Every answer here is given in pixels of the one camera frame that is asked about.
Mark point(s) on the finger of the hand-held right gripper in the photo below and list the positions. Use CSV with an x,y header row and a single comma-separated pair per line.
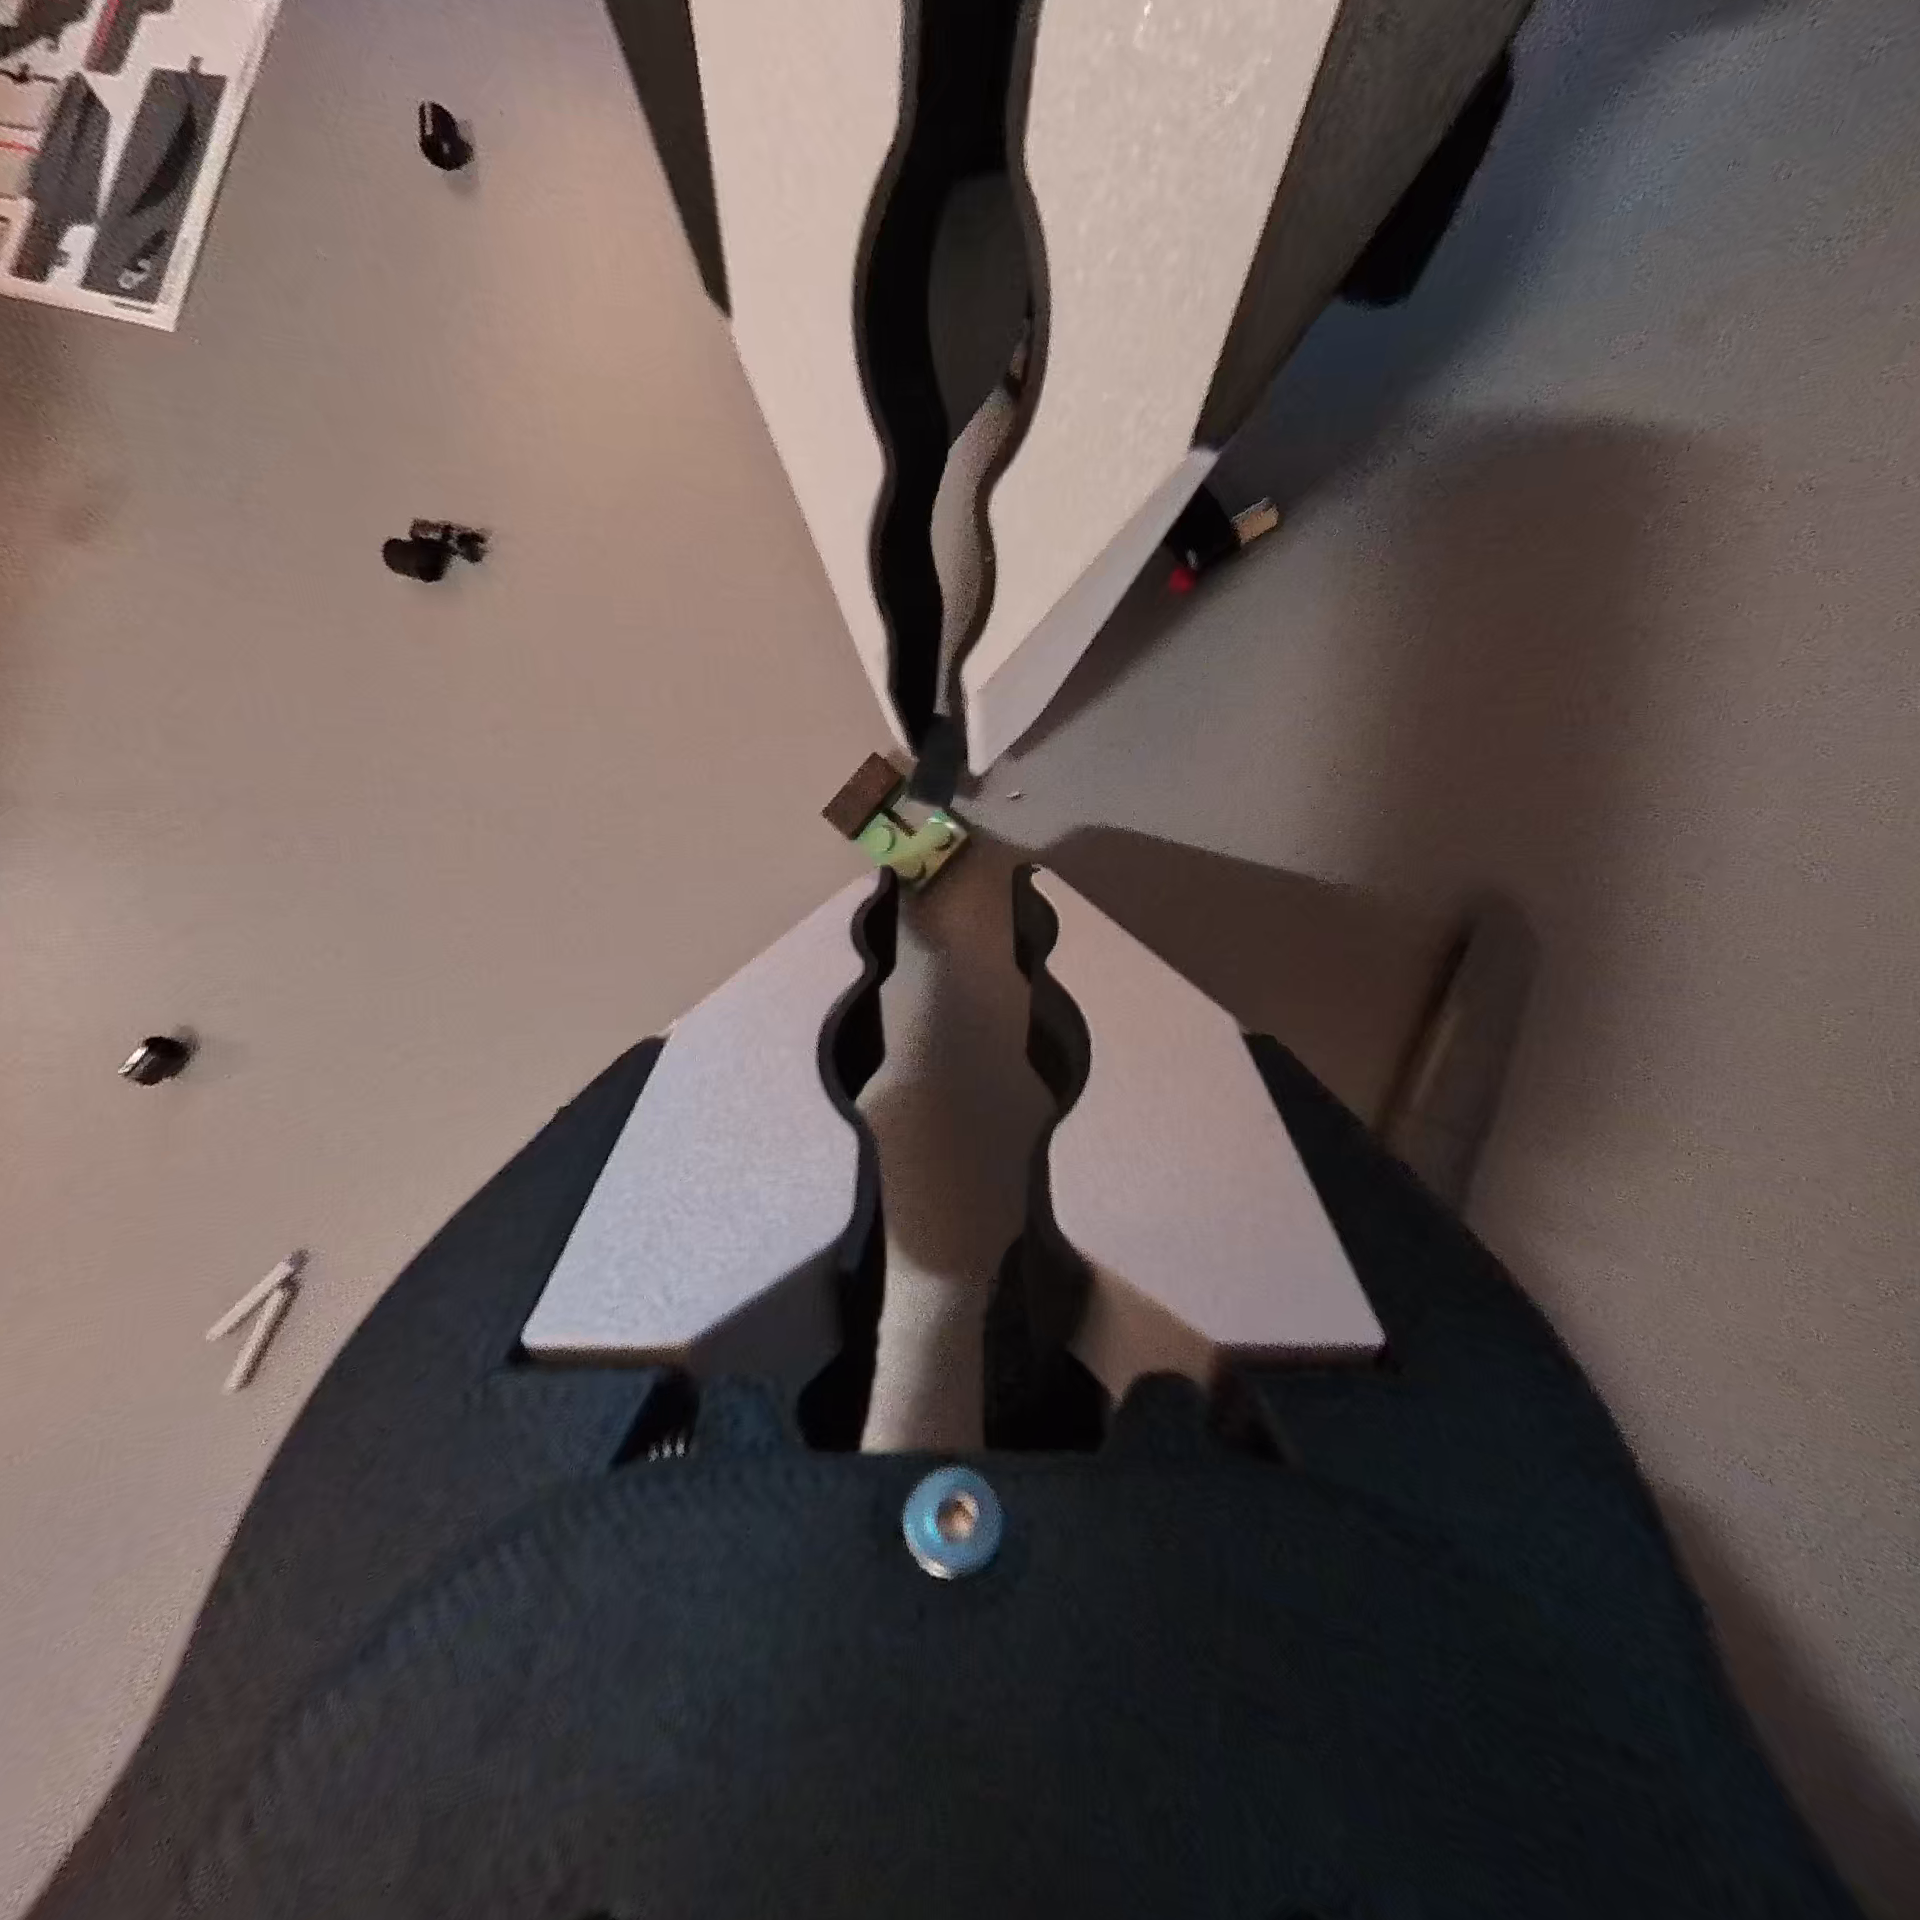
x,y
1140,299
795,224

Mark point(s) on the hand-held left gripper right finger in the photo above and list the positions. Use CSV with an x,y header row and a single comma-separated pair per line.
x,y
1214,1201

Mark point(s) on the small black lego bush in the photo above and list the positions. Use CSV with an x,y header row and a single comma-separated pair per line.
x,y
159,1058

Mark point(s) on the grey curved lego panel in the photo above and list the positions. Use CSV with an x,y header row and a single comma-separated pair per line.
x,y
1464,1035

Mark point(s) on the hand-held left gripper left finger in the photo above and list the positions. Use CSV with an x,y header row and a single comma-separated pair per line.
x,y
720,1185

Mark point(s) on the green lego plate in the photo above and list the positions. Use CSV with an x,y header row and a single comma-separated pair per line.
x,y
918,848

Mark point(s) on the sticker sheet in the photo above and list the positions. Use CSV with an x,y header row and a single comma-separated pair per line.
x,y
120,149

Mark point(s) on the dark lego slope piece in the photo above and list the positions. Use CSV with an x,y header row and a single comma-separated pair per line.
x,y
863,796

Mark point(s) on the black lego pin connector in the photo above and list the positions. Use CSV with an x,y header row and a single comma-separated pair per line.
x,y
432,550

